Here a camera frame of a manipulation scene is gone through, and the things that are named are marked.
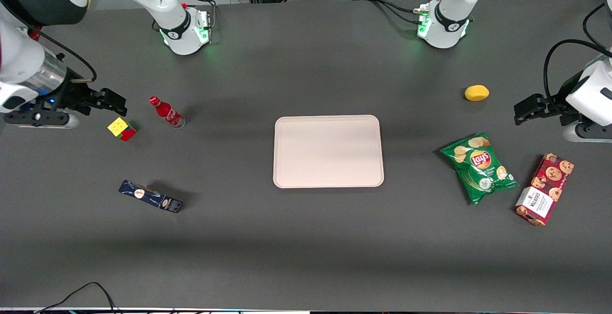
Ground yellow lemon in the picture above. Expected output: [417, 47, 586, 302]
[464, 85, 490, 102]

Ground black short left arm cable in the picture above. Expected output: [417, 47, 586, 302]
[582, 1, 612, 54]

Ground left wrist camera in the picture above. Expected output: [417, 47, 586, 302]
[563, 122, 612, 143]

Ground beige plastic tray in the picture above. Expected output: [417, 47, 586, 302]
[273, 115, 385, 189]

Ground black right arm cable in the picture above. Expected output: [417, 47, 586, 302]
[26, 25, 98, 85]

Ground black left arm base cables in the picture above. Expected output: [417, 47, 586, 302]
[362, 0, 431, 24]

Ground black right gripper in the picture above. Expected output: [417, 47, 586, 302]
[22, 68, 128, 117]

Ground dark blue snack box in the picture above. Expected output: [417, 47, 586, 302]
[118, 179, 184, 214]

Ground red Walkers cookie box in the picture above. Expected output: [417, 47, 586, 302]
[514, 152, 575, 227]

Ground multicoloured puzzle cube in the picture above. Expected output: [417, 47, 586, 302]
[107, 117, 137, 142]

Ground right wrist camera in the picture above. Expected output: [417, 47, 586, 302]
[4, 110, 80, 130]

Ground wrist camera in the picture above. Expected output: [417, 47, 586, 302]
[4, 110, 80, 130]
[563, 122, 612, 143]

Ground red coke bottle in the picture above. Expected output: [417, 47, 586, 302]
[149, 96, 186, 129]

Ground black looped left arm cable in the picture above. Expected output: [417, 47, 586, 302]
[544, 39, 612, 114]

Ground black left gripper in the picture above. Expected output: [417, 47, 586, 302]
[514, 72, 585, 126]

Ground black cable at table edge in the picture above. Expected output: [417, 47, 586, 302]
[36, 282, 118, 314]

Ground green Lay's chips bag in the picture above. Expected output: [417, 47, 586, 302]
[440, 131, 520, 206]

